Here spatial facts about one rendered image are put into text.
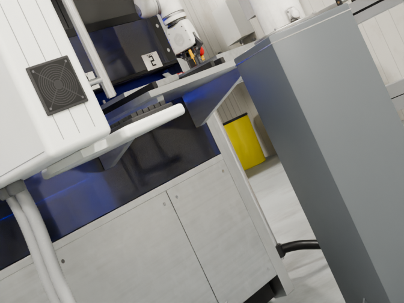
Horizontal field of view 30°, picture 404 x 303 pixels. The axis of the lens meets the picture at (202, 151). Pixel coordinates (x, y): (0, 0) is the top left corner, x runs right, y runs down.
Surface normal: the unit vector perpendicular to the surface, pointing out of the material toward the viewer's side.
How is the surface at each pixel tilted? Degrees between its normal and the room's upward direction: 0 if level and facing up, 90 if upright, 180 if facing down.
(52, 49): 90
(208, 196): 90
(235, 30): 90
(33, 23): 90
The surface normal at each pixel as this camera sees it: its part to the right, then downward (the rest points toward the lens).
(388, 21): -0.85, 0.40
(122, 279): 0.69, -0.30
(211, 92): -0.58, 0.30
